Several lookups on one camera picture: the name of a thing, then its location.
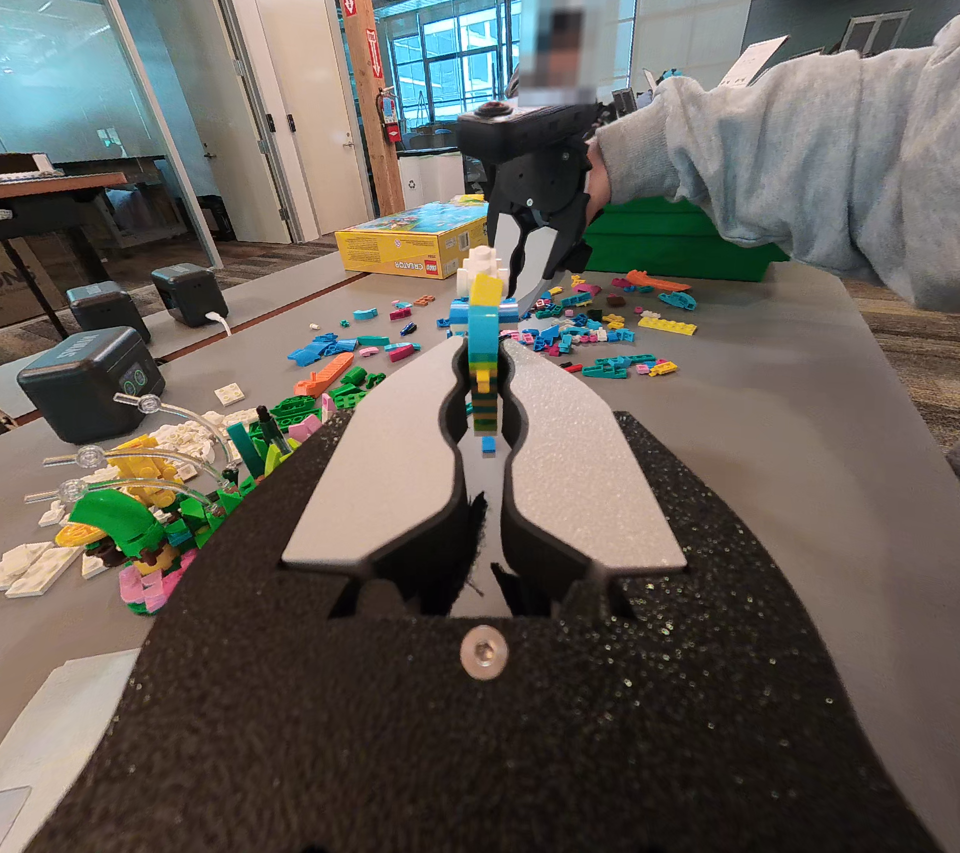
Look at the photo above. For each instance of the red fire extinguisher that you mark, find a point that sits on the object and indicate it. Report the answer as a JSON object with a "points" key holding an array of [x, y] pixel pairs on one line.
{"points": [[388, 114]]}

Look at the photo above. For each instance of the brown wooden table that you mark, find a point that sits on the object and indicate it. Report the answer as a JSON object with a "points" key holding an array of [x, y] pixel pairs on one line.
{"points": [[60, 182]]}

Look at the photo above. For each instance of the cluster of blue bricks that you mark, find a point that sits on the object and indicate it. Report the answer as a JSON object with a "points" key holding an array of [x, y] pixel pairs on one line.
{"points": [[322, 349]]}

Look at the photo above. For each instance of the black computer monitor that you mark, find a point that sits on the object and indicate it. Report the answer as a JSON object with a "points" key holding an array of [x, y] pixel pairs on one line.
{"points": [[847, 5]]}

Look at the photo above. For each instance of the white door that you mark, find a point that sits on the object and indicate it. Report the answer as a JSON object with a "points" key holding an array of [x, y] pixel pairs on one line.
{"points": [[307, 95]]}

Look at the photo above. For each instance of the cardboard box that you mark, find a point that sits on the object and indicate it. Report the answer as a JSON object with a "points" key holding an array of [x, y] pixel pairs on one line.
{"points": [[26, 283]]}

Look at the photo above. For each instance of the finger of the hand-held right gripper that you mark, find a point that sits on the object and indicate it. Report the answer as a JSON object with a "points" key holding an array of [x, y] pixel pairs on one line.
{"points": [[547, 260], [506, 253]]}

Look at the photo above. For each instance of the white recycling bin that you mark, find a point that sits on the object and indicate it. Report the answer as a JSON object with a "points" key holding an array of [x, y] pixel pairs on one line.
{"points": [[431, 182]]}

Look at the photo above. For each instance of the propped instruction booklet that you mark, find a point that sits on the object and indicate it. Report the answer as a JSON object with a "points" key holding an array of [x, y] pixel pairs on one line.
{"points": [[754, 59]]}

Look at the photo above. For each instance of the orange brick separator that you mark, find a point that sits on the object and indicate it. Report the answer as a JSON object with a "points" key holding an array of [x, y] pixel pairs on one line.
{"points": [[326, 374]]}

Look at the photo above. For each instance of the person's grey sweatshirt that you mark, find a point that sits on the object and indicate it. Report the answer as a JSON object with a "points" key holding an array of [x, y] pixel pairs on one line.
{"points": [[954, 459]]}

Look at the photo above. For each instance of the small yellow slope brick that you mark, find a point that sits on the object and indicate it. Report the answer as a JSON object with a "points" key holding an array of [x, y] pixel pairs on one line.
{"points": [[487, 289]]}

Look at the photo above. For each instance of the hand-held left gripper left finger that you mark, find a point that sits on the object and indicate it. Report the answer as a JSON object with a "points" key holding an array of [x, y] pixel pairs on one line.
{"points": [[382, 478]]}

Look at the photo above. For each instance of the person's right hand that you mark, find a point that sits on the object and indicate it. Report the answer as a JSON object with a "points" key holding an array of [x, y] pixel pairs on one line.
{"points": [[598, 178]]}

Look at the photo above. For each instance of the orange wedge plate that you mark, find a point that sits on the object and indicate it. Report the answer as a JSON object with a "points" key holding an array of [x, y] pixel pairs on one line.
{"points": [[656, 281]]}

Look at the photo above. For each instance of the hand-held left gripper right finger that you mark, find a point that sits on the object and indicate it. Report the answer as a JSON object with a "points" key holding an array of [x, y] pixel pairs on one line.
{"points": [[592, 485]]}

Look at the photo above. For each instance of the turquoise arch brick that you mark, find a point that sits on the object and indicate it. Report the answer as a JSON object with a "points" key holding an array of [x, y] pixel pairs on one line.
{"points": [[366, 314]]}

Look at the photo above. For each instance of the pile of green bricks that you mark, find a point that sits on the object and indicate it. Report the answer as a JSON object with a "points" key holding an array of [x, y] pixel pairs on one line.
{"points": [[352, 388]]}

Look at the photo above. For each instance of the glass office door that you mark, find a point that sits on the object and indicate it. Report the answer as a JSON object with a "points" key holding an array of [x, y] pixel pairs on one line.
{"points": [[210, 88]]}

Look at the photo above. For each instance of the wooden post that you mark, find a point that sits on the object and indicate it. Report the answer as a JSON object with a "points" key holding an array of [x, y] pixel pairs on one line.
{"points": [[364, 58]]}

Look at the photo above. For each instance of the brick flower model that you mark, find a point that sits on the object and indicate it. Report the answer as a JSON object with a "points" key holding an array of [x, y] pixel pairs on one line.
{"points": [[150, 530]]}

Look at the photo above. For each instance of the yellow brick set box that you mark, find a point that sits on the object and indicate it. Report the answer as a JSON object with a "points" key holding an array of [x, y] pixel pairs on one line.
{"points": [[405, 245]]}

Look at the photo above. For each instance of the small white brick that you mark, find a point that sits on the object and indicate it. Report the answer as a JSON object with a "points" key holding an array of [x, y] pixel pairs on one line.
{"points": [[480, 264]]}

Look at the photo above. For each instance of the stacked green plastic bins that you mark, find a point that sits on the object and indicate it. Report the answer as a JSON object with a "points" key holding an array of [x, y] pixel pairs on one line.
{"points": [[675, 238]]}

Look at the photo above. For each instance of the yellow long plate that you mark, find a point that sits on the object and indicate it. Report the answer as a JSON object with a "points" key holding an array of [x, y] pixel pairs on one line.
{"points": [[667, 326]]}

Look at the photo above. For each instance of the grey desk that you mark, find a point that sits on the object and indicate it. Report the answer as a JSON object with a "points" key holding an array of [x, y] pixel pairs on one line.
{"points": [[750, 455]]}

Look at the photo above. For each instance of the person's right forearm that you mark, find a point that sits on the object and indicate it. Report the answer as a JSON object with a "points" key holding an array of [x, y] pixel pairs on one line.
{"points": [[787, 155]]}

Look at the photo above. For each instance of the white flat brick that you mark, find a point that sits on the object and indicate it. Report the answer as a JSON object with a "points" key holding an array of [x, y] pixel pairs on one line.
{"points": [[230, 394]]}

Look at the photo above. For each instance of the striped brick fish model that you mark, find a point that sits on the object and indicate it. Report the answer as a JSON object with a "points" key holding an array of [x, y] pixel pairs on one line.
{"points": [[484, 358]]}

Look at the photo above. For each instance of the brick instruction booklet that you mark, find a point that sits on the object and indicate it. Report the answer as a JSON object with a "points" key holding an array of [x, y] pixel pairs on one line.
{"points": [[60, 733]]}

